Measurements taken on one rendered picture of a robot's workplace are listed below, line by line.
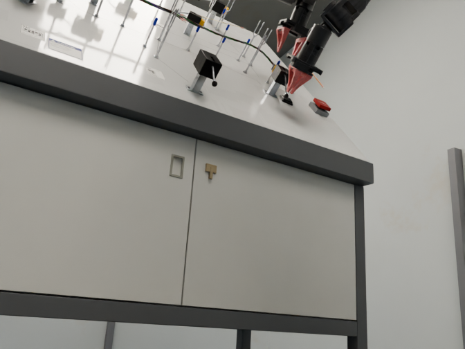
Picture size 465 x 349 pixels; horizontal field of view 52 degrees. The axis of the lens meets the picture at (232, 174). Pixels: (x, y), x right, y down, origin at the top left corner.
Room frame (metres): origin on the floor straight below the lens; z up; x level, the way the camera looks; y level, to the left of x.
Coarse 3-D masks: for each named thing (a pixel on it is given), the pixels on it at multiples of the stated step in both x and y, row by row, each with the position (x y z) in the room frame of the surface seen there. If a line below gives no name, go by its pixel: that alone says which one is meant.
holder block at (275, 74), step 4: (276, 68) 1.31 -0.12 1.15; (280, 68) 1.30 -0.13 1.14; (284, 68) 1.32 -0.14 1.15; (276, 72) 1.31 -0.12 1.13; (280, 72) 1.28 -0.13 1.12; (284, 72) 1.29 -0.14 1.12; (288, 72) 1.30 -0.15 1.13; (272, 76) 1.33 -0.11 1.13; (276, 76) 1.30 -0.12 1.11; (280, 76) 1.29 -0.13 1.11; (288, 76) 1.30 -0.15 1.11; (276, 80) 1.30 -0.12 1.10; (280, 80) 1.31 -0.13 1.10; (288, 80) 1.31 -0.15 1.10; (284, 84) 1.32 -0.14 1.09
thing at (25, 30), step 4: (20, 28) 0.87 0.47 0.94; (24, 28) 0.87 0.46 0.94; (28, 28) 0.88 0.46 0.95; (32, 28) 0.89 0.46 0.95; (20, 32) 0.86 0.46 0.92; (24, 32) 0.87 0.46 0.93; (28, 32) 0.87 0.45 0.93; (32, 32) 0.88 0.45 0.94; (36, 32) 0.89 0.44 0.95; (40, 32) 0.90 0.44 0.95; (32, 36) 0.87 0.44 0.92; (36, 36) 0.88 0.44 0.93; (40, 36) 0.89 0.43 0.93; (44, 36) 0.90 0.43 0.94; (44, 40) 0.88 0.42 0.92
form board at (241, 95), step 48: (0, 0) 0.91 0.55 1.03; (48, 0) 1.03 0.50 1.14; (48, 48) 0.87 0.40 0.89; (96, 48) 0.98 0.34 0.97; (144, 48) 1.12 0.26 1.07; (192, 48) 1.31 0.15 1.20; (240, 48) 1.58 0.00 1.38; (192, 96) 1.06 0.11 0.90; (240, 96) 1.22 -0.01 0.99; (336, 144) 1.33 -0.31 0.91
